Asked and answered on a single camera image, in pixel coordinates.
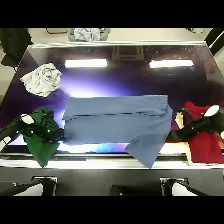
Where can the silver frame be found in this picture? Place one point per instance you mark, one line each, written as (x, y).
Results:
(100, 163)

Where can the grey garment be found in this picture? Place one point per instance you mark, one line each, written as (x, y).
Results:
(86, 34)

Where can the blue shirt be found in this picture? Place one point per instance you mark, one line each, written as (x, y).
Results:
(116, 120)

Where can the white garment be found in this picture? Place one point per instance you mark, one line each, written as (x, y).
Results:
(41, 80)

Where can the beige garment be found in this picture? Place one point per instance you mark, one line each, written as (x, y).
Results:
(180, 121)

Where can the green garment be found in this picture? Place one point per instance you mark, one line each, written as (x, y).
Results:
(40, 148)

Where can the red garment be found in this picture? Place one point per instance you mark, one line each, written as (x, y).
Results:
(203, 146)

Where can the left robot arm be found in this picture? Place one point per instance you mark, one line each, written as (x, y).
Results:
(43, 131)

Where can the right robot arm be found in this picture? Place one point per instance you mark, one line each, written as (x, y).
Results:
(196, 126)

